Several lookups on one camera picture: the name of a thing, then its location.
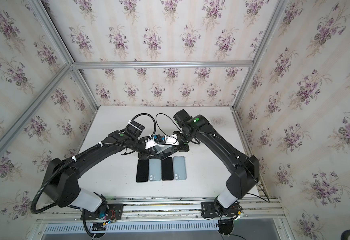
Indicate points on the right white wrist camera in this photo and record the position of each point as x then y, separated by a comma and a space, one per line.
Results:
168, 140

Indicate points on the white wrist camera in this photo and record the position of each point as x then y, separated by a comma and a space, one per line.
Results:
156, 140
168, 140

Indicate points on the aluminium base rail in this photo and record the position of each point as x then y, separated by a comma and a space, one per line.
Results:
190, 209

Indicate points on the aluminium cage frame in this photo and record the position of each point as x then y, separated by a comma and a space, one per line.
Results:
73, 67

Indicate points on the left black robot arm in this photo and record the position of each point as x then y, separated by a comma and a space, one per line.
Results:
60, 185

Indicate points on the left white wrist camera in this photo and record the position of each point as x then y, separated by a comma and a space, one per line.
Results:
156, 140

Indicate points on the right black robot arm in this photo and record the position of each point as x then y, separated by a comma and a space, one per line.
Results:
244, 170

